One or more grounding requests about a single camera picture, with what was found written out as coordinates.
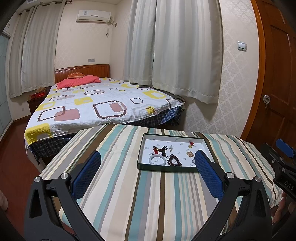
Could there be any dark red bead bracelet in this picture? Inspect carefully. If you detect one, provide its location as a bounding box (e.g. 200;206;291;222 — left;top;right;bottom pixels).
167;153;183;167

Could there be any pale jade bangle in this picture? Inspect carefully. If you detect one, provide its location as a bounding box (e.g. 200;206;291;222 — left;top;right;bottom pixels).
149;154;167;166

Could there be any black bead necklace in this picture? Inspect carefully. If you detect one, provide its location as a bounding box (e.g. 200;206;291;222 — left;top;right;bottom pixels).
158;145;170;158

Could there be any green jewelry tray box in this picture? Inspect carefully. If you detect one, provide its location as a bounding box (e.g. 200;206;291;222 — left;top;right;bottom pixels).
137;133;214;173

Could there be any person's right hand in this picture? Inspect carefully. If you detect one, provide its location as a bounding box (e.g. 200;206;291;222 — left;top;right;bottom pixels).
271;198;285;224

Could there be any wooden door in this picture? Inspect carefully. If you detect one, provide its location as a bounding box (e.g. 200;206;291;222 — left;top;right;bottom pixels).
241;1;295;149

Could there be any silver door lock knob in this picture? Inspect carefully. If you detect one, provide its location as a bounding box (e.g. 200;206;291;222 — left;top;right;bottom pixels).
263;95;270;109

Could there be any striped tablecloth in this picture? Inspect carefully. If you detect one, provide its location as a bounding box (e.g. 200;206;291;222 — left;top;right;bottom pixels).
41;125;282;240

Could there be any dark wooden nightstand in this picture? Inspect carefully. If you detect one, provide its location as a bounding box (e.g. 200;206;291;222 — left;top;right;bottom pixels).
27;91;48;114

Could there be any patterned white bed quilt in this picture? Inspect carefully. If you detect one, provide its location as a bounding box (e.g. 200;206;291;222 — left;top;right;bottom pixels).
25;78;184;147

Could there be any red pillow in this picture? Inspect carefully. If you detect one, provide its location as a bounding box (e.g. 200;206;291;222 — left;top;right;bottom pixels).
56;75;101;89

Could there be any orange patterned cushion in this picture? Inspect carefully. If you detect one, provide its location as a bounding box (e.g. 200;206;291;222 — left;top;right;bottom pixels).
67;72;85;79

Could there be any beige right curtain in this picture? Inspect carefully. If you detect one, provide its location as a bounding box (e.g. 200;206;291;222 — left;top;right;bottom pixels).
152;1;223;104

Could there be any beige curtain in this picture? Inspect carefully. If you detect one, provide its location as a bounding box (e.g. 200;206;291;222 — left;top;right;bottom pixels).
8;1;66;98
123;1;157;86
152;1;223;104

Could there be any wooden headboard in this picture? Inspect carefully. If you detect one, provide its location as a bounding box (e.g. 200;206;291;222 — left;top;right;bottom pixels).
55;64;110;84

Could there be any beige left curtain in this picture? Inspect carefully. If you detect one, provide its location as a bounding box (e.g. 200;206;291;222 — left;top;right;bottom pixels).
8;1;66;98

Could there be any beige middle curtain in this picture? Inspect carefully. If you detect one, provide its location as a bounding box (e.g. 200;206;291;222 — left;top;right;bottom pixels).
123;1;157;86

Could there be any white air conditioner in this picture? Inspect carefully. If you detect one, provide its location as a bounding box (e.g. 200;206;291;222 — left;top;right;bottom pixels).
76;9;111;23

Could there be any white light switch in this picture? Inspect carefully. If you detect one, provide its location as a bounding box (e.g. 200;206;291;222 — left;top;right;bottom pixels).
237;41;247;52

